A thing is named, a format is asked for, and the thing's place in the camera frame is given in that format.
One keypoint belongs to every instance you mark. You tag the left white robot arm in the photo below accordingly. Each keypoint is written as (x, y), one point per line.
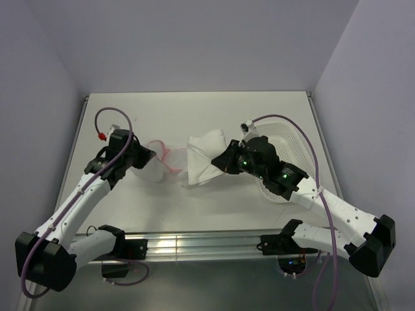
(50, 256)

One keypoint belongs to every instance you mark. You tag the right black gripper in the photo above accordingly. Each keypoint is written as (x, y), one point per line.
(225, 161)

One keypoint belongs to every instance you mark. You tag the white bra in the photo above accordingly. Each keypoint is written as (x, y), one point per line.
(200, 152)

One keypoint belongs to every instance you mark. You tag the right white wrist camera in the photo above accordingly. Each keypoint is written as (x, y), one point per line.
(249, 131)

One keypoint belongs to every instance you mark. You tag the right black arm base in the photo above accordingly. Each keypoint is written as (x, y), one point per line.
(280, 245)

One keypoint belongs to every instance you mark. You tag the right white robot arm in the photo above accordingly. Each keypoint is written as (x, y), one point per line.
(364, 239)

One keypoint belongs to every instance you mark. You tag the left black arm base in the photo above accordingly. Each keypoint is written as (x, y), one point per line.
(126, 263)

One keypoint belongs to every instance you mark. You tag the white perforated plastic basket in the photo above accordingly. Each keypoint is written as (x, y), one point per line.
(290, 147)

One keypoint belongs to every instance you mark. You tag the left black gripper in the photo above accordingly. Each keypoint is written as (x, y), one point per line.
(145, 155)

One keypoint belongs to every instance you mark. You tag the white mesh laundry bag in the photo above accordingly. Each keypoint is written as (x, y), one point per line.
(166, 161)

